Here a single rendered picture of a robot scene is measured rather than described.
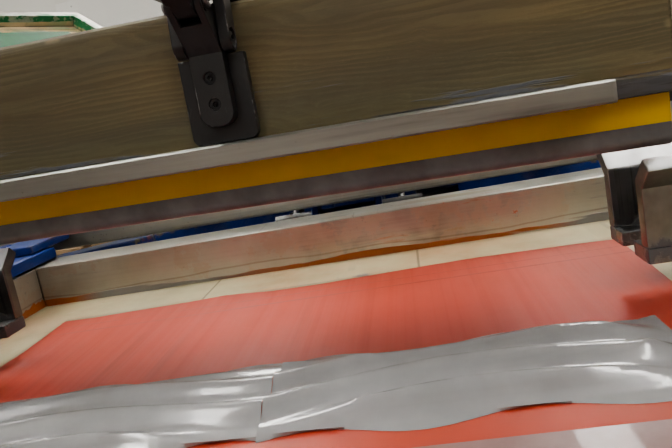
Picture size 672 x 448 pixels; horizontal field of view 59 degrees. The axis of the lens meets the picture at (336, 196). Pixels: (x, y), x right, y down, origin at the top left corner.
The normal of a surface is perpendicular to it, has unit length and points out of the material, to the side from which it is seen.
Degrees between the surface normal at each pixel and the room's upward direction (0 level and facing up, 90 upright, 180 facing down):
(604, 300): 0
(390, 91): 89
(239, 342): 0
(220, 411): 28
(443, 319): 0
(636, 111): 89
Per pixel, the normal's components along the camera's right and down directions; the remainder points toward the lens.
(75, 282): -0.11, 0.17
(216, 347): -0.18, -0.97
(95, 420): -0.26, -0.72
